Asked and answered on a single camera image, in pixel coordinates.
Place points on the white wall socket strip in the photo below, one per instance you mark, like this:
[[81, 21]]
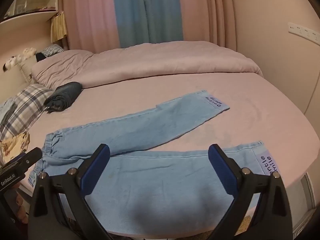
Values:
[[302, 31]]

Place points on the person's left hand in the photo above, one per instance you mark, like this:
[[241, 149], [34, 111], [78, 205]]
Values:
[[20, 201]]

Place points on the white bed frame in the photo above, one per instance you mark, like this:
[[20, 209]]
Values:
[[306, 200]]

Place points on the plaid pillow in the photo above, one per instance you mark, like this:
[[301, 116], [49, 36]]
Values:
[[25, 105]]

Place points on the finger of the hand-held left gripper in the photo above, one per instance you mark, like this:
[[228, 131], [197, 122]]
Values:
[[31, 156]]

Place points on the dark folded garment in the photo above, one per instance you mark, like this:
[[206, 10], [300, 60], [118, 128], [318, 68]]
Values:
[[65, 95]]

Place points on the white shelf unit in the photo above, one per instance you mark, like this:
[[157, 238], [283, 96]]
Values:
[[30, 16]]

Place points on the pink duvet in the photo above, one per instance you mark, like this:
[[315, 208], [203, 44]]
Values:
[[162, 62]]

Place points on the yellow fringed cloth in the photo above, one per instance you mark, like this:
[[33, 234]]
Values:
[[58, 27]]

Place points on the light blue jeans pants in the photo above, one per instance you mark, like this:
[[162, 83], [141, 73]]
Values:
[[150, 135]]

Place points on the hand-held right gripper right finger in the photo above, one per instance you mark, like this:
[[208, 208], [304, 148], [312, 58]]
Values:
[[221, 172]]

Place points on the blue curtain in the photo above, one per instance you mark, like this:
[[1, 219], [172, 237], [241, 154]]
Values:
[[147, 12]]

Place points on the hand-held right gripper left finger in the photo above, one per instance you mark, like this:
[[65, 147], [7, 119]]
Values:
[[96, 170]]

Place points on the floral printed cloth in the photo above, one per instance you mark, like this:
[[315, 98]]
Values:
[[12, 142]]

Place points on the pink curtain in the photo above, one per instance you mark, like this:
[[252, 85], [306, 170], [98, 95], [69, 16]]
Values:
[[90, 12], [205, 10]]

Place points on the black and white plush toy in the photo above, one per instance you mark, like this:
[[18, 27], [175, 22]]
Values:
[[10, 63]]

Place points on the striped cloth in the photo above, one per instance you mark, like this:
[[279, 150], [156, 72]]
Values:
[[52, 49]]

